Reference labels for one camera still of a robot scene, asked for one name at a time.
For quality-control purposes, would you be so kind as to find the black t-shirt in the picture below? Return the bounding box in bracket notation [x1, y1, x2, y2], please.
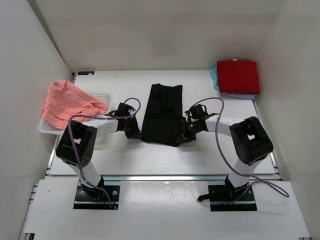
[141, 83, 183, 147]

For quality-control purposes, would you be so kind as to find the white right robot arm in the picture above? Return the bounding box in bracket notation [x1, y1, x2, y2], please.
[179, 104, 274, 195]

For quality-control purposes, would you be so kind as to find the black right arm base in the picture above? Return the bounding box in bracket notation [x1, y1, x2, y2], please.
[197, 180, 258, 212]

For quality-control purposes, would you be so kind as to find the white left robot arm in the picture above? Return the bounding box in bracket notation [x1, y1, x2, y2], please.
[55, 102, 141, 201]

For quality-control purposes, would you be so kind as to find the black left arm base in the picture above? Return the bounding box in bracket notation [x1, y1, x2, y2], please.
[73, 181, 121, 211]

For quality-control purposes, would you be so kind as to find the lavender folded t-shirt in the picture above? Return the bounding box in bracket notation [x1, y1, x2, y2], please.
[221, 92, 256, 101]

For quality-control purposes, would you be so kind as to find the teal folded t-shirt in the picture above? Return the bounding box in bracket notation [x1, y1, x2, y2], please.
[209, 67, 220, 92]

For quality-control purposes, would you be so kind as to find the red folded t-shirt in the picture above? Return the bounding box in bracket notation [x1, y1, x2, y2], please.
[216, 60, 260, 95]

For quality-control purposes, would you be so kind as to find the pink t-shirt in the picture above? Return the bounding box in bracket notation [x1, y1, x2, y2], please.
[40, 80, 109, 130]

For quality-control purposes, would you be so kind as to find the white plastic basket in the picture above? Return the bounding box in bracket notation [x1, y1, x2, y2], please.
[38, 91, 113, 145]

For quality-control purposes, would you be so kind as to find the aluminium table rail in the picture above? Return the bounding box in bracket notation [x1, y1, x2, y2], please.
[44, 173, 281, 182]

